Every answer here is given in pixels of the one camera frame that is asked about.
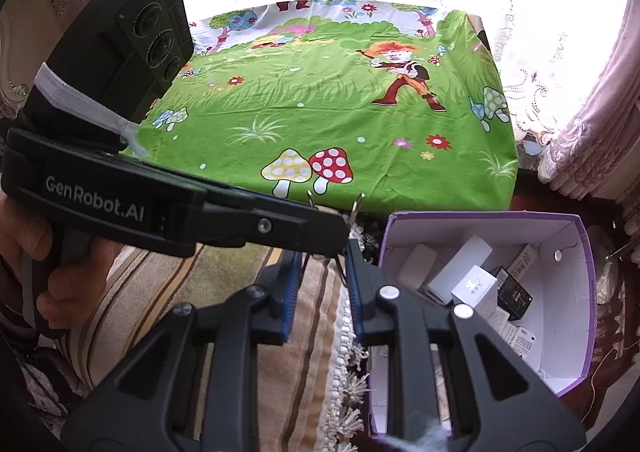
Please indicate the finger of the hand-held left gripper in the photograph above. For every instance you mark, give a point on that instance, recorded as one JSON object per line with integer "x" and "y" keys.
{"x": 235, "y": 194}
{"x": 280, "y": 229}

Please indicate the small white picture carton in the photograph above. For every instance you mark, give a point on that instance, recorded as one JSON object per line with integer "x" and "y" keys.
{"x": 475, "y": 289}

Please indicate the white plastic device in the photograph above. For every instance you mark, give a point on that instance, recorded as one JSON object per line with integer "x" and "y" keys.
{"x": 420, "y": 264}

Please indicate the metal binder clip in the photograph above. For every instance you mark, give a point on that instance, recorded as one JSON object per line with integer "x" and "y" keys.
{"x": 356, "y": 212}

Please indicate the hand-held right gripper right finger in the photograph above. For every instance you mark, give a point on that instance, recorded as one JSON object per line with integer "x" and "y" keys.
{"x": 356, "y": 302}

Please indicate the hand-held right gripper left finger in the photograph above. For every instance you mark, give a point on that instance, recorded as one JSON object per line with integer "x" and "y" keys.
{"x": 291, "y": 312}

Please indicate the black carton with barcode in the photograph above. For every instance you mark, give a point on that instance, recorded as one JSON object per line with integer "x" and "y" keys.
{"x": 515, "y": 294}

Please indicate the person's left hand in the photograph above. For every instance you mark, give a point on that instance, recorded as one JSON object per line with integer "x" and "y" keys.
{"x": 27, "y": 239}

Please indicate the orange and white carton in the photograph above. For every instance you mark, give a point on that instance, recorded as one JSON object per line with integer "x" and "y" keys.
{"x": 527, "y": 259}

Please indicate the green cartoon printed cloth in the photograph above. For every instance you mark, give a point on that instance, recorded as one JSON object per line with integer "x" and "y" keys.
{"x": 325, "y": 132}

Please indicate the plain white carton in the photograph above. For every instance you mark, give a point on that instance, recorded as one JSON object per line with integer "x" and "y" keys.
{"x": 465, "y": 254}

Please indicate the purple cardboard box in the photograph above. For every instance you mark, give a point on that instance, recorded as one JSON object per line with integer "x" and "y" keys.
{"x": 565, "y": 332}

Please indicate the striped fringed blanket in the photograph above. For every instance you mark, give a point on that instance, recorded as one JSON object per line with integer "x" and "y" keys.
{"x": 150, "y": 277}

